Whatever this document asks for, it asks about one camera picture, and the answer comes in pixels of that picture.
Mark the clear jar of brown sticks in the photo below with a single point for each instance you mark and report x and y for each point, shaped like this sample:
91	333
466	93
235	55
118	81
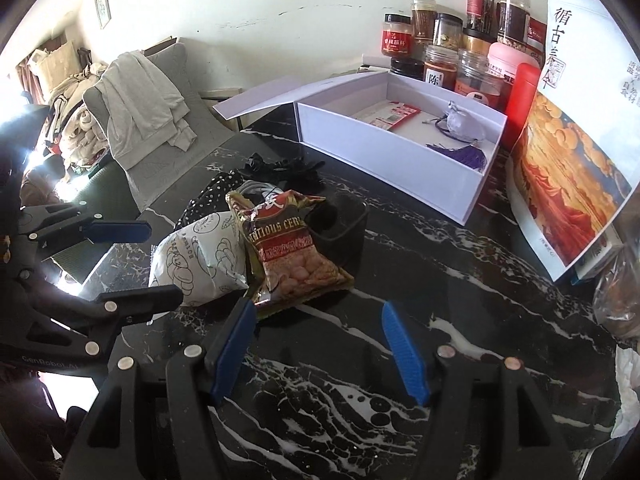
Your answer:
426	20

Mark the pile of clothes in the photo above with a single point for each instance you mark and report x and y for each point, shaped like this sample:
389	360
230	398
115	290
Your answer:
75	110

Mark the red packet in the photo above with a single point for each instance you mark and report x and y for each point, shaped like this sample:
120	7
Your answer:
400	115

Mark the clear jar dark contents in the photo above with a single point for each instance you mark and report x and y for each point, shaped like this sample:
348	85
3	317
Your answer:
472	82

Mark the white tissue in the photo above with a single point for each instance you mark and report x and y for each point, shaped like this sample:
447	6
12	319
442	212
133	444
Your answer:
627	385

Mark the tall clear jar red label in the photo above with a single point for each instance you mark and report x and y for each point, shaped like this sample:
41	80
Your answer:
482	2

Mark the grey chair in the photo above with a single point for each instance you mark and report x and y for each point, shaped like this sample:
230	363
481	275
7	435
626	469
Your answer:
160	170

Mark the white gift box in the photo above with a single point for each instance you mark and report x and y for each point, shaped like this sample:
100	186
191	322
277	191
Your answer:
380	155

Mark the cardboard box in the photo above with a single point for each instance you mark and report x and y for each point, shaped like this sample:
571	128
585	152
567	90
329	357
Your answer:
160	45

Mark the white bread packet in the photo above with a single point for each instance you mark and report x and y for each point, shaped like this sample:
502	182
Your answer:
200	255

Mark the brown snack packet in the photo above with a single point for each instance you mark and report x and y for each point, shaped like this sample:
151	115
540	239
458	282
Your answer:
290	255

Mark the light blue box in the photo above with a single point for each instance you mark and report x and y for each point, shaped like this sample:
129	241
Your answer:
375	62

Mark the black lidded jar yellow contents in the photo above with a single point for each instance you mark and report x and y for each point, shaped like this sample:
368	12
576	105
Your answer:
447	30

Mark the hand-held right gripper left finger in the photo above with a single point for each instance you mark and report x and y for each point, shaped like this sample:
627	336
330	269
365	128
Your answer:
231	355

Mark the orange powder jar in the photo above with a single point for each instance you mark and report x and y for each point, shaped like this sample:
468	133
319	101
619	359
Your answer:
440	67

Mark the pink lidded jar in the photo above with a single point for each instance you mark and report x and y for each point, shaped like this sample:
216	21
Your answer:
507	57

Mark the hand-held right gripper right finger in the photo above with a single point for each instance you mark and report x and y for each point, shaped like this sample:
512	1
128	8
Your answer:
406	355

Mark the white garment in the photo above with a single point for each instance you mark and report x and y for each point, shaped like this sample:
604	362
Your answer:
140	100

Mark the large white printed bag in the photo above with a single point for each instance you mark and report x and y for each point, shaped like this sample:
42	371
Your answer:
575	110

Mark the black polka dot pouch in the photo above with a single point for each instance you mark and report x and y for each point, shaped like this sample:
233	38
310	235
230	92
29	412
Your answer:
210	195

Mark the small black cup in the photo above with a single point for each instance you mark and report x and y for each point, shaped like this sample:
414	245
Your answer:
345	230

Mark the red canister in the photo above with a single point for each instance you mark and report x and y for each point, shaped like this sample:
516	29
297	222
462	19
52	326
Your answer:
520	105

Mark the red packaging box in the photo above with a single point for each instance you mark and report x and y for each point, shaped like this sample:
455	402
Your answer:
537	32

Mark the red label sauce jar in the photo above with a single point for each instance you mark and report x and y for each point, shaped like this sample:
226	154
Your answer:
397	37

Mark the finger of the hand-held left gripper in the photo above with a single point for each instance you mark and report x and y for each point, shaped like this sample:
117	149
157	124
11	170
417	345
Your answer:
120	231
145	300

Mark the clear jar of grains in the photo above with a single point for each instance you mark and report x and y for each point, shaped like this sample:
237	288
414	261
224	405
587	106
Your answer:
515	15

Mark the framed wall picture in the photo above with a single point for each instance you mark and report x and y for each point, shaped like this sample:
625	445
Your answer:
102	6

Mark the person's left forearm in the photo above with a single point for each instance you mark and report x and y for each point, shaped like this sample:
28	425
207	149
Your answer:
30	405

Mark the clear plastic bag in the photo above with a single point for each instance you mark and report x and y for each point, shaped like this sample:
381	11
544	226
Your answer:
620	300

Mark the dark jar black lid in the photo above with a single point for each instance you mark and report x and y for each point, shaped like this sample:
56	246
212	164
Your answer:
406	67

